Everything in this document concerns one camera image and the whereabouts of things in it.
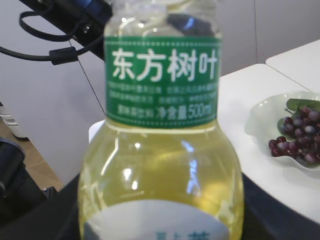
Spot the pale green wavy plate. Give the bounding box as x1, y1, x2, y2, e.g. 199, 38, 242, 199
245, 91, 320, 171

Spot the purple artificial grape bunch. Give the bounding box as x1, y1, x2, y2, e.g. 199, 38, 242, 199
268, 98, 320, 169

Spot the yellow tea bottle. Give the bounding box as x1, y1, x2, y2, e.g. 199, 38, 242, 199
78, 0, 244, 240

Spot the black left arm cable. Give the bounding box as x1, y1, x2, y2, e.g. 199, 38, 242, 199
0, 10, 106, 66

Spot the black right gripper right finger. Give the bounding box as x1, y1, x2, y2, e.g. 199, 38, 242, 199
241, 174, 320, 240

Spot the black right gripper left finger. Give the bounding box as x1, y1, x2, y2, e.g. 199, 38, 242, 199
0, 175, 81, 240

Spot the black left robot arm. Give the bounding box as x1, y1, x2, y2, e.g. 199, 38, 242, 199
19, 0, 113, 60

